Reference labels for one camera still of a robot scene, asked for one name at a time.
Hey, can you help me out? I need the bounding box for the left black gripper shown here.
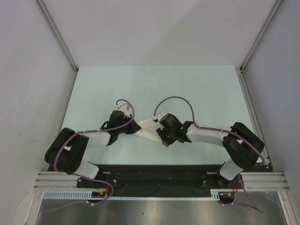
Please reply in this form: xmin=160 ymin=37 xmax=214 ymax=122
xmin=116 ymin=114 xmax=140 ymax=135

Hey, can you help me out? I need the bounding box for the white cloth napkin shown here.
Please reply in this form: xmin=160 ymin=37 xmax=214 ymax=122
xmin=135 ymin=117 xmax=177 ymax=148

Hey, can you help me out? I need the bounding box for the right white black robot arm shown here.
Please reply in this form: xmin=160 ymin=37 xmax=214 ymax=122
xmin=153 ymin=113 xmax=265 ymax=188

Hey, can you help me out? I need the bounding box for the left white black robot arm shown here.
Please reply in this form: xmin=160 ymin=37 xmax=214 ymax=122
xmin=45 ymin=110 xmax=142 ymax=188

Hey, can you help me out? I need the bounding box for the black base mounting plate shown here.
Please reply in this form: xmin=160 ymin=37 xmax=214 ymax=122
xmin=47 ymin=164 xmax=275 ymax=200

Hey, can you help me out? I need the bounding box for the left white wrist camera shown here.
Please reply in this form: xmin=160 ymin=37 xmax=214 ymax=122
xmin=116 ymin=104 xmax=131 ymax=118

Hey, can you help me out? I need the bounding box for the white slotted cable duct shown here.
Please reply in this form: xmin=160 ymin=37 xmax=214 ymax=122
xmin=43 ymin=190 xmax=234 ymax=202

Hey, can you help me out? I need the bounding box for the right aluminium side rail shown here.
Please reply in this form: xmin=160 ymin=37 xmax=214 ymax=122
xmin=235 ymin=67 xmax=274 ymax=167

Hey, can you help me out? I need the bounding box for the aluminium front rail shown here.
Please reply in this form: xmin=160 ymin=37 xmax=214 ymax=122
xmin=34 ymin=172 xmax=289 ymax=191

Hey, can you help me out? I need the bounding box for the left aluminium frame post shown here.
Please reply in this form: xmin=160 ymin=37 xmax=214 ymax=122
xmin=34 ymin=0 xmax=79 ymax=74

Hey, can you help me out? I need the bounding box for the aluminium frame post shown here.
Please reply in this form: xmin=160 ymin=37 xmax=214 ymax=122
xmin=34 ymin=0 xmax=79 ymax=74
xmin=239 ymin=0 xmax=285 ymax=72

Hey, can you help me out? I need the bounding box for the right aluminium frame post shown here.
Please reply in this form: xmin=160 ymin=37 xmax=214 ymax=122
xmin=239 ymin=0 xmax=285 ymax=72

